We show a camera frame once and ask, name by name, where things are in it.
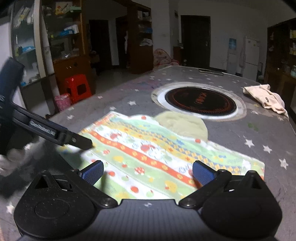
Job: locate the red plastic stool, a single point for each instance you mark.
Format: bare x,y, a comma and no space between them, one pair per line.
78,88

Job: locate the cream garment with number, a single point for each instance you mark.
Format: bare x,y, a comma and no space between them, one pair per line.
268,99

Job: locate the pale green towel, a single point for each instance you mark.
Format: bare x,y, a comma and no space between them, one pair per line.
183,124

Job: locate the pink patterned play tent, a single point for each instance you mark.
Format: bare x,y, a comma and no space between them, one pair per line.
162,59

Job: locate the round black induction cooker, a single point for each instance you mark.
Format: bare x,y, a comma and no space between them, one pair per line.
200,100

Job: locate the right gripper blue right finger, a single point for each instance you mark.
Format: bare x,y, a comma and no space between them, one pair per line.
203,173

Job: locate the dark wooden door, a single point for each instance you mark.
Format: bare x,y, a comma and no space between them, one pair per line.
196,40

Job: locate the pink waste basket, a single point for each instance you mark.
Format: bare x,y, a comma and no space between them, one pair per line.
63,101

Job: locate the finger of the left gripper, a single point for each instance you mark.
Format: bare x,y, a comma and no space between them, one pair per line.
48,130

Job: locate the colourful patterned baby cloth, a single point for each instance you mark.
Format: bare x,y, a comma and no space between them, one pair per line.
144,160

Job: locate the water dispenser with bottle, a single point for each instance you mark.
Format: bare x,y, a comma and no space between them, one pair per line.
232,57

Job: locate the dark wall shelf right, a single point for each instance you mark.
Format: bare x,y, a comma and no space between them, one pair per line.
281,59

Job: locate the white refrigerator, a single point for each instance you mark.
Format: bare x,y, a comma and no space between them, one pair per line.
250,58

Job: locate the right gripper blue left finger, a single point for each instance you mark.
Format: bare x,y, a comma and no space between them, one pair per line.
93,172

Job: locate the wooden shelf cabinet left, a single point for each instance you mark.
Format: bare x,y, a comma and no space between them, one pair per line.
48,39

